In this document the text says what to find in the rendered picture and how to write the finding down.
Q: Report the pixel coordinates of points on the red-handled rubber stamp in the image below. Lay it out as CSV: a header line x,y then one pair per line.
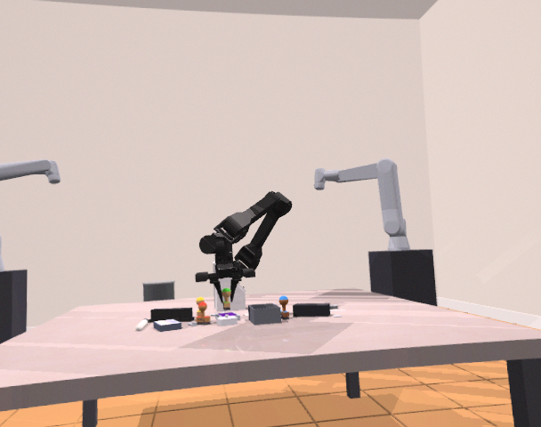
x,y
203,320

